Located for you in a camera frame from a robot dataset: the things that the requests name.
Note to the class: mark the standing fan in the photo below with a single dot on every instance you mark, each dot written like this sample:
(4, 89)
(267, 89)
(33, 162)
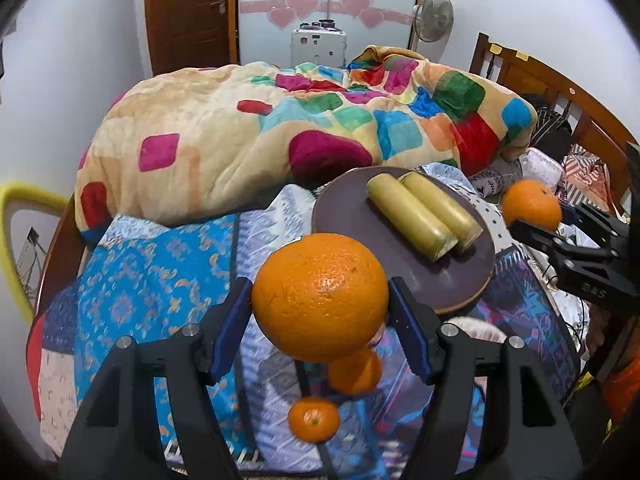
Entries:
(432, 16)

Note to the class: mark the medium orange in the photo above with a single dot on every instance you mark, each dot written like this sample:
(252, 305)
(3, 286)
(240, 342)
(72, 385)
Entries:
(531, 204)

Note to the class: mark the white patterned pillow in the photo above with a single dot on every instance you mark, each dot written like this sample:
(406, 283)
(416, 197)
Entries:
(540, 166)

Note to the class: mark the brown wooden door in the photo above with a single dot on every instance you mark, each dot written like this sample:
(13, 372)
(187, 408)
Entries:
(190, 15)

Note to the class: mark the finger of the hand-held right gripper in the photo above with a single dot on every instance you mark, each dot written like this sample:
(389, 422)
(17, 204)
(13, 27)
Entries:
(585, 215)
(537, 240)

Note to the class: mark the white appliance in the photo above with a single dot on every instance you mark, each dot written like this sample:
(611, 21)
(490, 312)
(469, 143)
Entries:
(319, 45)

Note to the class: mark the blue patterned cloth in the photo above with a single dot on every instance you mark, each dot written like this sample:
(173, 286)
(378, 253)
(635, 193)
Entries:
(150, 290)

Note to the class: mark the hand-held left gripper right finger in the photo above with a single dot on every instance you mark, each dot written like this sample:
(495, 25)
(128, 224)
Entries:
(409, 332)

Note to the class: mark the striped cloth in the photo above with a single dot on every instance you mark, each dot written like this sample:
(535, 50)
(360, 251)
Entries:
(587, 172)

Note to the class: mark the wardrobe with pink hearts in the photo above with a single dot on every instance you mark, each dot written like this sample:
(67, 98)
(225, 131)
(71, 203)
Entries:
(330, 5)

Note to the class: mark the yellow framed object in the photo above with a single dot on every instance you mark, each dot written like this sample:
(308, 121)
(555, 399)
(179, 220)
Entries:
(20, 240)

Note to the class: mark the yellow plastic roll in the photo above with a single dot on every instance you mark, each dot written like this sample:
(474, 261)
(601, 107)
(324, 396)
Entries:
(410, 217)
(447, 210)

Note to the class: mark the small orange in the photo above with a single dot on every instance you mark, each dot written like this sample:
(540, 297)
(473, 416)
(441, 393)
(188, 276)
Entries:
(313, 419)
(356, 371)

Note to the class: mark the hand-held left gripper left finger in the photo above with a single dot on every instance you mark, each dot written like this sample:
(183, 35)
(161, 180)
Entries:
(231, 332)

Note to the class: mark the large orange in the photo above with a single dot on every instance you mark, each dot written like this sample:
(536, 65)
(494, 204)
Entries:
(320, 297)

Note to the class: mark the colourful checked blanket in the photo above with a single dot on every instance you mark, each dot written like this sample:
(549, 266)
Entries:
(280, 140)

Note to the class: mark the round dark brown tray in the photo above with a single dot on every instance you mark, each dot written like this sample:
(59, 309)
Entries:
(445, 270)

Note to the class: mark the wooden bed headboard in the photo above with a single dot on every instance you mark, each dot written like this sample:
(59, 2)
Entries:
(560, 85)

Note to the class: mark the dark clothing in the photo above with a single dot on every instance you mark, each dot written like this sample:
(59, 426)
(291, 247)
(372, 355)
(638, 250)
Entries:
(550, 132)

